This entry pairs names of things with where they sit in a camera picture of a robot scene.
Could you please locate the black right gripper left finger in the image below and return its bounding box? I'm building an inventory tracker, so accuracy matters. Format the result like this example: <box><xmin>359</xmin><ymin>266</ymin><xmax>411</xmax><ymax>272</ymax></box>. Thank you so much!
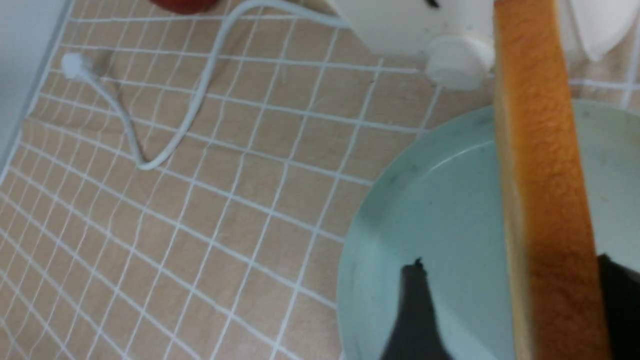
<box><xmin>381</xmin><ymin>258</ymin><xmax>452</xmax><ymax>360</ymax></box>

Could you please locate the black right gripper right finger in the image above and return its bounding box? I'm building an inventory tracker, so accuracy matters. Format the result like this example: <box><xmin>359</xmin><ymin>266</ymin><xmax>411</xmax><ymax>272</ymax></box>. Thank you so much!
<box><xmin>598</xmin><ymin>253</ymin><xmax>640</xmax><ymax>360</ymax></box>

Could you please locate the toast slice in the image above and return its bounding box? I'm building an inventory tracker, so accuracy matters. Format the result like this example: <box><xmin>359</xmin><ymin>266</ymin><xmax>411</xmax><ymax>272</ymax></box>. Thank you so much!
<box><xmin>493</xmin><ymin>0</ymin><xmax>612</xmax><ymax>360</ymax></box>

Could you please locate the light green round plate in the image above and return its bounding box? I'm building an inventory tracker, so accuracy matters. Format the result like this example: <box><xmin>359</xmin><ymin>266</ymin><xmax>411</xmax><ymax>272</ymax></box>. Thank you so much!
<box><xmin>337</xmin><ymin>100</ymin><xmax>640</xmax><ymax>360</ymax></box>

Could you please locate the orange checkered tablecloth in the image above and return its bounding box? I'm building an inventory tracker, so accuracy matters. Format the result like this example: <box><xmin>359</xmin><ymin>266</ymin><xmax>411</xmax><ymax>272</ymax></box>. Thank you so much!
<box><xmin>0</xmin><ymin>0</ymin><xmax>640</xmax><ymax>360</ymax></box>

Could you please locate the white two-slot toaster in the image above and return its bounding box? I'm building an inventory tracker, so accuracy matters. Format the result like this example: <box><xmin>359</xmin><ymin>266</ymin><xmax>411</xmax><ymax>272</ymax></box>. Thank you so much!
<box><xmin>328</xmin><ymin>0</ymin><xmax>639</xmax><ymax>91</ymax></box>

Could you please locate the red apple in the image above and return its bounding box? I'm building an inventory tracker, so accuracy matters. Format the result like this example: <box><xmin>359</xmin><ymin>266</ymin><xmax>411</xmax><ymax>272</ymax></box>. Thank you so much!
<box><xmin>150</xmin><ymin>0</ymin><xmax>218</xmax><ymax>15</ymax></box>

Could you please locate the white power cable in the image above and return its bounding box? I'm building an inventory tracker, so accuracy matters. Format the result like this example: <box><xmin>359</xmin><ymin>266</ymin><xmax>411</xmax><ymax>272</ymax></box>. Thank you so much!
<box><xmin>61</xmin><ymin>0</ymin><xmax>351</xmax><ymax>171</ymax></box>

